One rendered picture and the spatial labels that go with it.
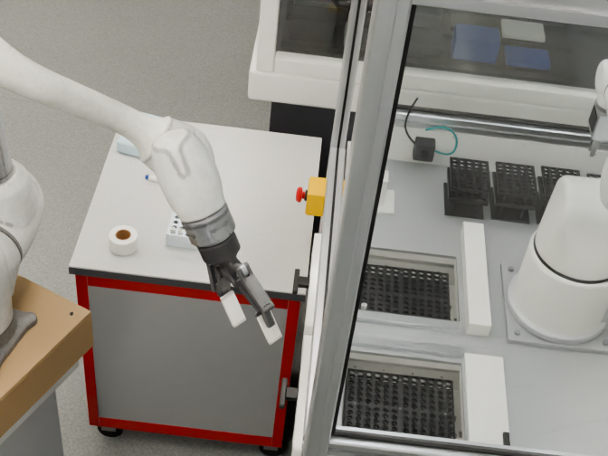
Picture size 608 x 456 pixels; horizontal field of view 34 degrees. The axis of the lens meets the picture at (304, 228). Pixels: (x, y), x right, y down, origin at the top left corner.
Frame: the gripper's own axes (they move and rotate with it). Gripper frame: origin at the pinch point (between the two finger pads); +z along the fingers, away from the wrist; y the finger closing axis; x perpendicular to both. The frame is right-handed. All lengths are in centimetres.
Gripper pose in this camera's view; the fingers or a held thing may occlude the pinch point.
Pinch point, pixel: (254, 327)
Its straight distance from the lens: 192.7
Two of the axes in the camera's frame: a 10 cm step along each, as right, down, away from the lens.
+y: 5.5, 1.6, -8.2
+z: 3.5, 8.5, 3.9
